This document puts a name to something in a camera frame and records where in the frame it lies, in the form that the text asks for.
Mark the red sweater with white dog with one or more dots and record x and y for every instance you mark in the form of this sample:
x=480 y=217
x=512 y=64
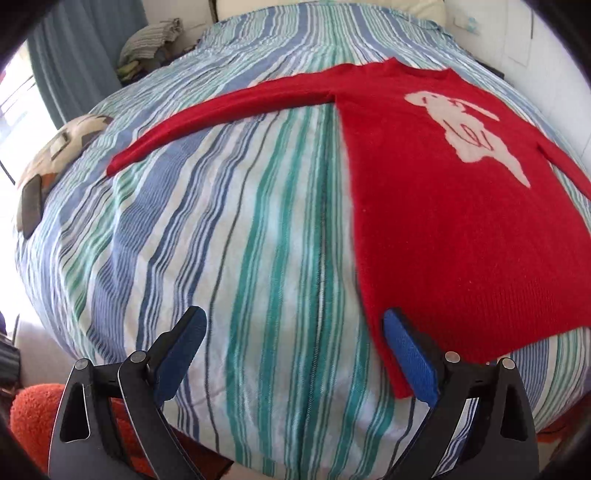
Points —
x=415 y=207

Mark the folded clothes pile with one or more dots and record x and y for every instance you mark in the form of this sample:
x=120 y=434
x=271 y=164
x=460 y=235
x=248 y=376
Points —
x=127 y=70

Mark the blue green striped bedsheet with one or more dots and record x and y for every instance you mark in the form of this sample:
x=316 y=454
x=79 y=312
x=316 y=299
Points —
x=254 y=230

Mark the orange plush rug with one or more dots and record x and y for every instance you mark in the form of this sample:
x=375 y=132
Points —
x=32 y=410

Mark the blue curtain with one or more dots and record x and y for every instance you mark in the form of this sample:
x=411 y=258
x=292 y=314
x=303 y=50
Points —
x=69 y=60

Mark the cream pillow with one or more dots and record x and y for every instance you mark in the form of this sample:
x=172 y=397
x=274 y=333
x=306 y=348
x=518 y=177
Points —
x=418 y=10

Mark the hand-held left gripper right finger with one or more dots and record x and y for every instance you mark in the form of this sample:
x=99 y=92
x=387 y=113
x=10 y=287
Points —
x=413 y=357

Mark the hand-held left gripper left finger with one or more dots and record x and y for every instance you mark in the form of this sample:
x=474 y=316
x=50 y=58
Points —
x=178 y=357

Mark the white wall socket panel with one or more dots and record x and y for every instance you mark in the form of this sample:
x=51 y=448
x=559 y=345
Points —
x=466 y=24

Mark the beige brown patchwork cushion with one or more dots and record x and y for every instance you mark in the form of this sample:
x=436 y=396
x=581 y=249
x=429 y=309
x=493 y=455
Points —
x=55 y=152

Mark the grey patterned cloth pile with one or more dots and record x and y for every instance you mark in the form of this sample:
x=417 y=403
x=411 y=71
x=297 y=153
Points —
x=147 y=39

